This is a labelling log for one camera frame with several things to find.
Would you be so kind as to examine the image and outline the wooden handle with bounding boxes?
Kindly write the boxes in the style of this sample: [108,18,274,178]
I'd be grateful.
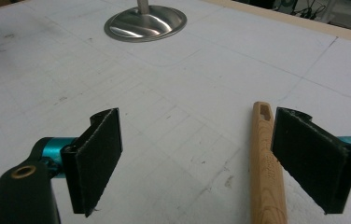
[250,101,288,224]

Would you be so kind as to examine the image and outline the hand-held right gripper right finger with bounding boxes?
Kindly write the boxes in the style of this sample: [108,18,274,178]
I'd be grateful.
[271,106,351,215]

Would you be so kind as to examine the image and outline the black cables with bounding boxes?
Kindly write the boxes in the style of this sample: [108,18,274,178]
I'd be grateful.
[275,0,351,35]

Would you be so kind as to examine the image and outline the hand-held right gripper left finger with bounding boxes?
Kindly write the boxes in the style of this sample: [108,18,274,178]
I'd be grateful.
[41,107,124,218]

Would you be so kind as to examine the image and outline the round metal stand base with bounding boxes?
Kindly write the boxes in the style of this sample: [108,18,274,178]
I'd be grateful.
[104,0,188,43]

